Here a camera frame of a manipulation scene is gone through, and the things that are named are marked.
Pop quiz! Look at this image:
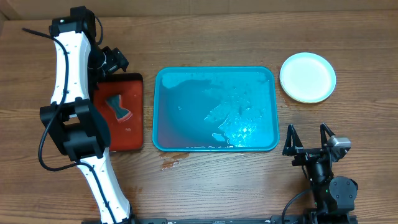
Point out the dark sponge with orange base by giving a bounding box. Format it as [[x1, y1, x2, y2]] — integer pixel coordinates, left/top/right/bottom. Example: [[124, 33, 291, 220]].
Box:
[[106, 95, 132, 123]]

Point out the green plate back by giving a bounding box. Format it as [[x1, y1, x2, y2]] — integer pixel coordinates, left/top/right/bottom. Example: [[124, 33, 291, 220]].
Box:
[[290, 96, 328, 104]]

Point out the light blue plate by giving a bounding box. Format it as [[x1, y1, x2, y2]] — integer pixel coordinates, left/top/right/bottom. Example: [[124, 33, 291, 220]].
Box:
[[279, 52, 336, 99]]

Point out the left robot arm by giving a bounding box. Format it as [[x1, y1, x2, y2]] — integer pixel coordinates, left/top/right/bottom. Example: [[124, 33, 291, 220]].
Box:
[[38, 6, 136, 223]]

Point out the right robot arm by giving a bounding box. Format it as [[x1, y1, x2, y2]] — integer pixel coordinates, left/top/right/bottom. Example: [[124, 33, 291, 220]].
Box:
[[280, 123, 358, 223]]

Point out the red and black tray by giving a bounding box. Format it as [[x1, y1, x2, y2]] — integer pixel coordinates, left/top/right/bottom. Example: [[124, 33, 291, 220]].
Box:
[[94, 73, 144, 152]]

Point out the blue plastic tray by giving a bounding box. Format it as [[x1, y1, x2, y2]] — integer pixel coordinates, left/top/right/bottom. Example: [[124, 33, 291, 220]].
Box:
[[152, 66, 280, 152]]

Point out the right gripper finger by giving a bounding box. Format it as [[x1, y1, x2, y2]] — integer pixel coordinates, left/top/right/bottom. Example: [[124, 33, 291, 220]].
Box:
[[320, 123, 335, 146], [283, 124, 303, 153]]

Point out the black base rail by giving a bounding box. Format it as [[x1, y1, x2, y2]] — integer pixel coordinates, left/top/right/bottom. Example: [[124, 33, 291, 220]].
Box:
[[81, 215, 358, 224]]

